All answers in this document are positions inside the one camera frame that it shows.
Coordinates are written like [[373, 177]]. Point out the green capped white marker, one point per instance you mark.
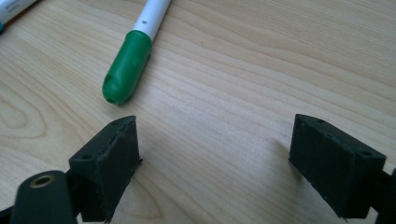
[[127, 65]]

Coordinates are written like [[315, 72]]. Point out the light blue capped white marker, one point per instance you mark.
[[12, 9]]

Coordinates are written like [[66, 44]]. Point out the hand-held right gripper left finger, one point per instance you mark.
[[106, 168]]

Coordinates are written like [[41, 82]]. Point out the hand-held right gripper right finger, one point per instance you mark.
[[336, 168]]

